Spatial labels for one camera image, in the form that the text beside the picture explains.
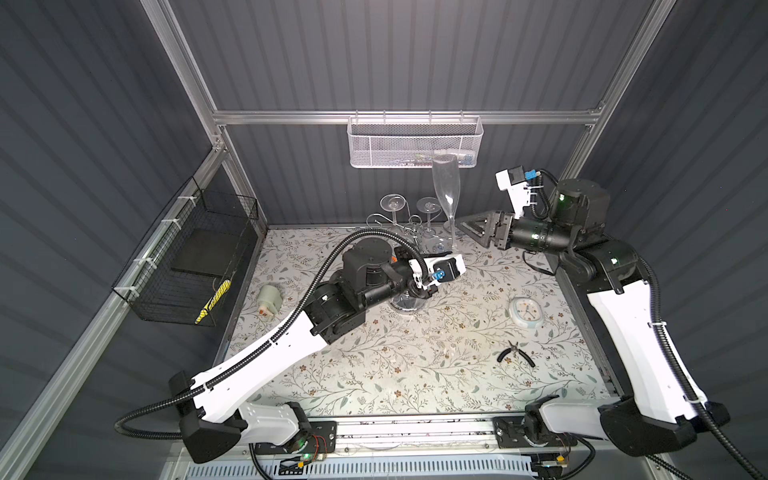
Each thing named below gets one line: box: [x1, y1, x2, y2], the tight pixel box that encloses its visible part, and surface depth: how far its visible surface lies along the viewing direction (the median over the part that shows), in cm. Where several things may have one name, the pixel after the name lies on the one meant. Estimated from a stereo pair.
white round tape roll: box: [509, 296, 545, 329], surface depth 95 cm
